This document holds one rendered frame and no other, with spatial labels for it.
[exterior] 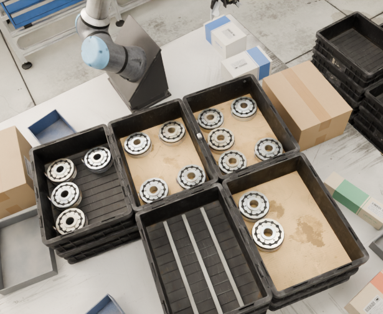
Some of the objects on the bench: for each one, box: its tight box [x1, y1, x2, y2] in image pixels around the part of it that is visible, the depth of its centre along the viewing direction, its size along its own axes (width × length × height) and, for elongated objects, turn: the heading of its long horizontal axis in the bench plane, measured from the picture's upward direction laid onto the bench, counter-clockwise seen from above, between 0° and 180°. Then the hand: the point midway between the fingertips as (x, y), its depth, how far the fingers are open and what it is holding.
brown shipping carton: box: [262, 60, 352, 152], centre depth 158 cm, size 30×22×16 cm
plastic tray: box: [0, 208, 58, 295], centre depth 142 cm, size 27×20×5 cm
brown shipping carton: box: [0, 125, 37, 223], centre depth 155 cm, size 30×22×16 cm
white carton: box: [220, 45, 273, 82], centre depth 177 cm, size 20×12×9 cm, turn 119°
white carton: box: [204, 14, 247, 59], centre depth 190 cm, size 20×12×9 cm, turn 34°
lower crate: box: [268, 269, 359, 312], centre depth 131 cm, size 40×30×12 cm
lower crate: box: [56, 226, 141, 265], centre depth 146 cm, size 40×30×12 cm
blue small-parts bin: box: [27, 109, 77, 145], centre depth 169 cm, size 20×15×7 cm
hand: (224, 13), depth 178 cm, fingers open, 14 cm apart
